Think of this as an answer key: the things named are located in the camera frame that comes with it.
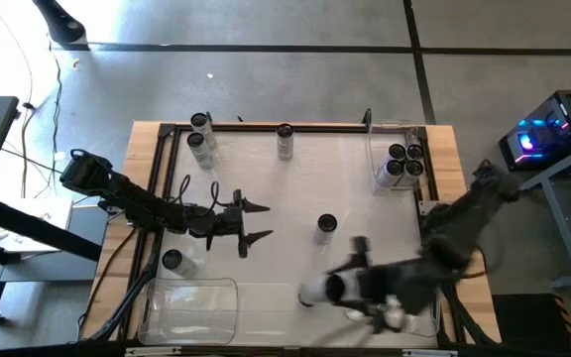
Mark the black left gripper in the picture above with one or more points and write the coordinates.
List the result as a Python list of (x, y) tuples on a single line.
[(228, 223)]

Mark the silver metal bracket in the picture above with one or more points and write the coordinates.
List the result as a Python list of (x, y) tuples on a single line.
[(429, 353), (152, 351)]

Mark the Arctic Vibe Celsius can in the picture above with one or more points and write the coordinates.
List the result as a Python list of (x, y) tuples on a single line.
[(172, 259), (326, 223), (195, 140), (312, 290)]

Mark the black computer with coloured lights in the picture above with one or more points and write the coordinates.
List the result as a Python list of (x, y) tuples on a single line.
[(553, 129)]

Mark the clear plastic bin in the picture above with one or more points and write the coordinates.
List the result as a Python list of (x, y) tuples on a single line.
[(189, 317), (426, 327), (375, 139)]

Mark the black curved stand foot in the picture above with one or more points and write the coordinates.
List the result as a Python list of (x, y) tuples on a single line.
[(60, 22)]

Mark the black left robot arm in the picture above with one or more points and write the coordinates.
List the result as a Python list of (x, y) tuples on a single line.
[(132, 198)]

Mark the black metal table frame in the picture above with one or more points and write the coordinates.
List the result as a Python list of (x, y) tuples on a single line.
[(226, 127)]

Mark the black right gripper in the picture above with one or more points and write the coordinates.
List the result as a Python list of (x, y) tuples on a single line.
[(379, 290)]

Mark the white box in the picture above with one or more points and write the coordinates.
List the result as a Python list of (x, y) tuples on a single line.
[(13, 240)]

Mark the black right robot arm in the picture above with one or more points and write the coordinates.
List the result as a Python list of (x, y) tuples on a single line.
[(464, 213)]

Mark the black box with hazard stripe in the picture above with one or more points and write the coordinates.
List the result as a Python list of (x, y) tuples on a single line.
[(528, 327)]

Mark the blue-grey metal table frame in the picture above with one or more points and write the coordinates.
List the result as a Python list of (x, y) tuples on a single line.
[(563, 233)]

